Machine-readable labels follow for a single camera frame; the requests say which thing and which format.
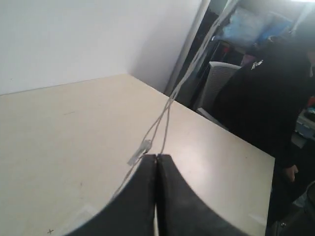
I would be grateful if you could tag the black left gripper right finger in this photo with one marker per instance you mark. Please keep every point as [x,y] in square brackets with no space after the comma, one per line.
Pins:
[180,212]

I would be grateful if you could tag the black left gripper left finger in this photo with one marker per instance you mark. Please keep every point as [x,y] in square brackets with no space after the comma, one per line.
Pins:
[132,211]

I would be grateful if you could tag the white wired earphones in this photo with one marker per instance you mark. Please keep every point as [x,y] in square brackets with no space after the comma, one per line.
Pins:
[148,139]

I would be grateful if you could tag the person in black jacket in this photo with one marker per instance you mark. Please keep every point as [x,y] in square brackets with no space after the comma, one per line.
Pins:
[261,102]

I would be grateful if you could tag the white plastic chair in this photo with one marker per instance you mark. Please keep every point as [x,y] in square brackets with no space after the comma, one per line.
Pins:
[219,74]

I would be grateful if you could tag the cluttered storage shelf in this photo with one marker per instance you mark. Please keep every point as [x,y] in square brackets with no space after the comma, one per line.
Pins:
[245,26]

